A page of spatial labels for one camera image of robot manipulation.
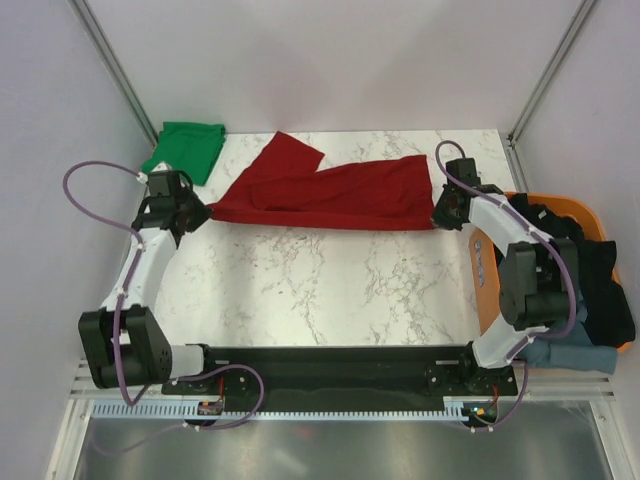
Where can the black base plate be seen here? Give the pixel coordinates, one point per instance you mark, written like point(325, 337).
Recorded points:
point(343, 378)

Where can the right aluminium frame post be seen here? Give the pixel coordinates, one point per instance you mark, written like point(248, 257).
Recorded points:
point(552, 68)

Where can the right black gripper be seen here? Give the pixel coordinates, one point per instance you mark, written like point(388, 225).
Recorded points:
point(439, 219)

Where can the blue-grey shirt in basket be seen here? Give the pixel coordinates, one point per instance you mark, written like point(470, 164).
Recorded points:
point(573, 352)

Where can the folded green t-shirt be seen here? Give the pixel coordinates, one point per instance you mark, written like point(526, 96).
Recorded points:
point(191, 147)

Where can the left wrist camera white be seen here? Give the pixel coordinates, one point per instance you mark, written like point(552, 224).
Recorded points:
point(157, 167)

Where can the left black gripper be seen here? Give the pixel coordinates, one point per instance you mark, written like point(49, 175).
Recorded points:
point(202, 215)

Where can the aluminium frame post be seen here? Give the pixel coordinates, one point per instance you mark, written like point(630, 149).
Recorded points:
point(552, 68)
point(112, 64)

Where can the orange laundry basket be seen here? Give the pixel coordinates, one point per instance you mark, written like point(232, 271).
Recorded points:
point(541, 265)

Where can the black t-shirt in basket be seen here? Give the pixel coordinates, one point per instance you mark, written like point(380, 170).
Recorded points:
point(609, 319)

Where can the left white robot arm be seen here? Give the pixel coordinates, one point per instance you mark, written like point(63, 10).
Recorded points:
point(122, 340)

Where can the red t-shirt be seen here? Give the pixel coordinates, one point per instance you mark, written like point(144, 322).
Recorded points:
point(284, 186)

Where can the left aluminium frame post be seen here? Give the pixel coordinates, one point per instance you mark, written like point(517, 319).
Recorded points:
point(112, 64)

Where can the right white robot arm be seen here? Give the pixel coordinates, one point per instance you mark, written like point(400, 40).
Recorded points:
point(537, 274)

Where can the white slotted cable duct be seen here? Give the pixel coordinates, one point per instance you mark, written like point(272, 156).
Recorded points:
point(453, 410)

